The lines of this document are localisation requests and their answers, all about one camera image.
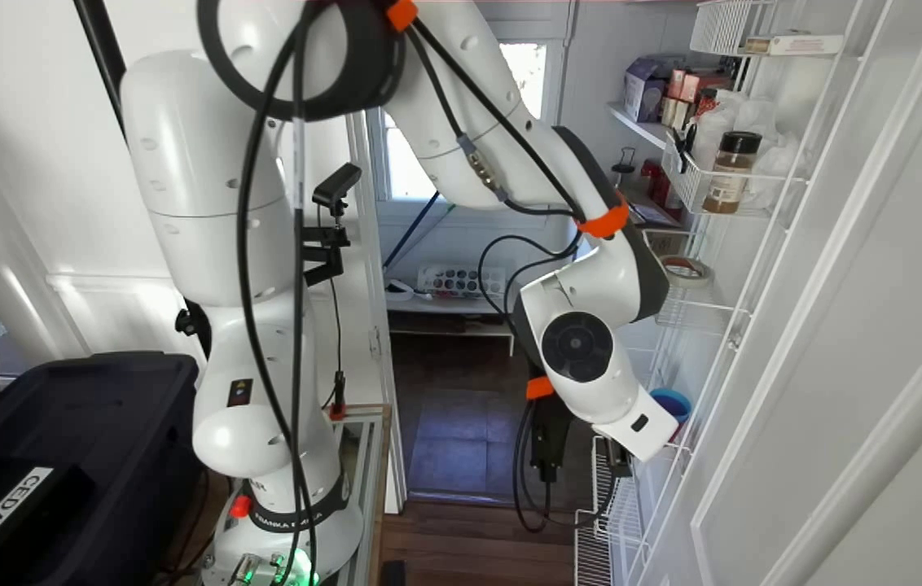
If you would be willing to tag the blue plastic cup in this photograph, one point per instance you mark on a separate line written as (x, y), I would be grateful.
(678, 404)

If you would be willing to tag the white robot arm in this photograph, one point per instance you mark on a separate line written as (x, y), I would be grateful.
(201, 129)

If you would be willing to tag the low white bench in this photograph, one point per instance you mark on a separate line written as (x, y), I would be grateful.
(453, 294)

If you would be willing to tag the spice jar black lid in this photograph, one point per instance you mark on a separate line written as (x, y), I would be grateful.
(731, 171)

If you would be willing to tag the white panel door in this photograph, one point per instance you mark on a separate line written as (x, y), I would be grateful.
(811, 473)

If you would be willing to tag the black storage case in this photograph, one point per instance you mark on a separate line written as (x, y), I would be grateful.
(97, 469)

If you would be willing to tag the black camera on stand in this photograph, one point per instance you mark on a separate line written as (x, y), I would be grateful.
(327, 241)

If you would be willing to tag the white wire door rack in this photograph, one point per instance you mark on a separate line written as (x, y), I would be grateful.
(781, 69)

